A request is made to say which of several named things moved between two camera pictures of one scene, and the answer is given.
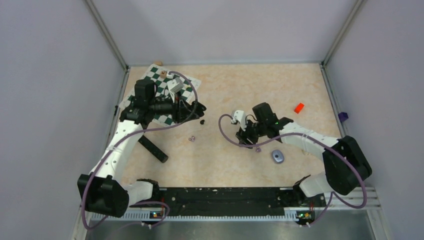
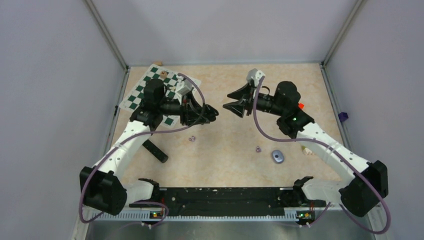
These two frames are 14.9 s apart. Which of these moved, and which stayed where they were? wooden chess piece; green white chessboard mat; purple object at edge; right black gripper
Moved: right black gripper
Stayed: green white chessboard mat; wooden chess piece; purple object at edge
